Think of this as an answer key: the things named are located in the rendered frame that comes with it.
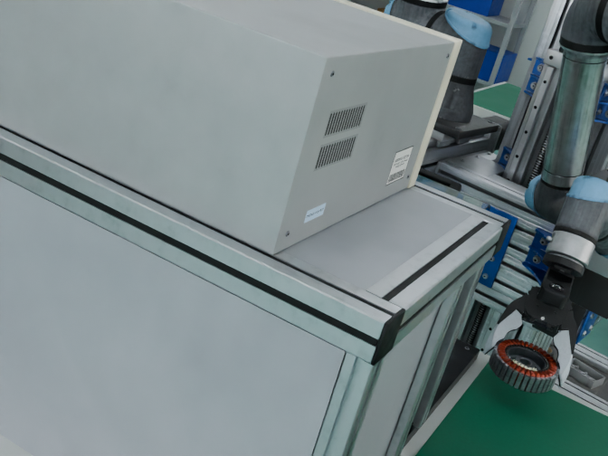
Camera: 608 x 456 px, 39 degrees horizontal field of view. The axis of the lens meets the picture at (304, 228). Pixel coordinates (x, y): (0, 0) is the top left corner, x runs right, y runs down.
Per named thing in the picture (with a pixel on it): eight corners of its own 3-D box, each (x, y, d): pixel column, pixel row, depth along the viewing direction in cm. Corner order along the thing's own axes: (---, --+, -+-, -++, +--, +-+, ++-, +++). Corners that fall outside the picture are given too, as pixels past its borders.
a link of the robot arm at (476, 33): (460, 79, 194) (479, 20, 189) (413, 60, 201) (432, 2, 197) (487, 80, 203) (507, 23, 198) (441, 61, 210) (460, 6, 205)
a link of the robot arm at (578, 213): (627, 195, 152) (608, 175, 146) (604, 252, 150) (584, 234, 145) (586, 188, 158) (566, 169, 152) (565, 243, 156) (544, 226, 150)
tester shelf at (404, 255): (113, 84, 142) (118, 57, 140) (500, 250, 117) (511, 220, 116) (-126, 112, 104) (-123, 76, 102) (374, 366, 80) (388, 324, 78)
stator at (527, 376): (494, 346, 152) (501, 328, 150) (556, 372, 149) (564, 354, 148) (481, 376, 142) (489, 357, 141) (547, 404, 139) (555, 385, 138)
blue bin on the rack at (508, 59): (464, 65, 780) (473, 38, 771) (508, 80, 765) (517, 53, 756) (449, 68, 744) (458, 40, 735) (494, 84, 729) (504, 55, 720)
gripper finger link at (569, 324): (581, 353, 145) (570, 301, 147) (582, 352, 143) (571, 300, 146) (552, 357, 146) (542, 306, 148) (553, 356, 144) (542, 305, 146)
